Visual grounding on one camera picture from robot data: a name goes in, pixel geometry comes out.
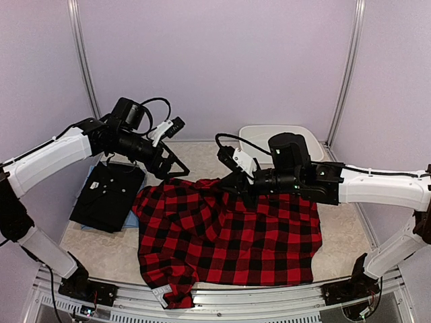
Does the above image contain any white plastic tub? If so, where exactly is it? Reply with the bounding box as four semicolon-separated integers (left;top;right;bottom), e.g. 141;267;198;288
238;124;323;162

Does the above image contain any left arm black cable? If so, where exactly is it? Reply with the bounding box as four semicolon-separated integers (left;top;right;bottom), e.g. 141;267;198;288
106;96;172;169

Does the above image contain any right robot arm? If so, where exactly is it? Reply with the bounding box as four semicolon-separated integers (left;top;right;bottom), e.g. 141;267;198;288
216;133;430;299

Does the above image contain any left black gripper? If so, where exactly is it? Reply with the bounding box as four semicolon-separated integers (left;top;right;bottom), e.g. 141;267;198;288
115;129;191;180

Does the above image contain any light blue folded shirt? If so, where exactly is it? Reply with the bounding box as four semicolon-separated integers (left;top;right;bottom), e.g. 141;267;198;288
79;164;149;232

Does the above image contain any front aluminium rail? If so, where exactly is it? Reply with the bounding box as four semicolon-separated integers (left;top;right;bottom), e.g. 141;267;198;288
30;275;415;323

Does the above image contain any left aluminium frame post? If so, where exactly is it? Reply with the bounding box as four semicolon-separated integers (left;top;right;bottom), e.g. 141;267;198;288
67;0;101;118

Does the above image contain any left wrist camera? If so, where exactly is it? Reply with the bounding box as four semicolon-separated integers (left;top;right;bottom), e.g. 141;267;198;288
147;116;185;147

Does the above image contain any right aluminium frame post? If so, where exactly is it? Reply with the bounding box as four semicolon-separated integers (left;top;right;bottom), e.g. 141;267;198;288
325;0;366;150

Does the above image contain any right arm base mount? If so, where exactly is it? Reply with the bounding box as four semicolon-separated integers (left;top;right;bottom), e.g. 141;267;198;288
321;278;380;306

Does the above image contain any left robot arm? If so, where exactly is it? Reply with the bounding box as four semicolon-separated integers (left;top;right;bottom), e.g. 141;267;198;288
1;98;189;299

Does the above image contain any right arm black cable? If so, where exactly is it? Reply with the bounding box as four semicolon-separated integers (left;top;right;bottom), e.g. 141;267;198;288
214;133;431;179

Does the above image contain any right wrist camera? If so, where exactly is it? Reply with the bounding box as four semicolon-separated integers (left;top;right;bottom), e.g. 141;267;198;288
218;146;258;184

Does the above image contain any aluminium frame post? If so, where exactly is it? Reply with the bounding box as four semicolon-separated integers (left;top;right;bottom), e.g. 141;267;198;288
325;0;366;150
67;0;101;118

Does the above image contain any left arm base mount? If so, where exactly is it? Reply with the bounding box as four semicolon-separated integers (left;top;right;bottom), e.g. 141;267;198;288
59;279;118;307

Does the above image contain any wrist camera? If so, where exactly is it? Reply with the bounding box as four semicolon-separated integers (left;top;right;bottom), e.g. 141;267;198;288
218;146;258;184
147;116;185;147

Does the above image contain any red black plaid shirt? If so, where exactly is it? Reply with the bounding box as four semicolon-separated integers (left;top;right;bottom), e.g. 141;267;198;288
132;178;323;309

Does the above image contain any black folded shirt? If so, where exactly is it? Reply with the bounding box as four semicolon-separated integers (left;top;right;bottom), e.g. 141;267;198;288
69;161;145;234

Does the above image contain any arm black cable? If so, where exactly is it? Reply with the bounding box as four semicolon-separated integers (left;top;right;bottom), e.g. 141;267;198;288
214;133;431;179
106;96;172;169

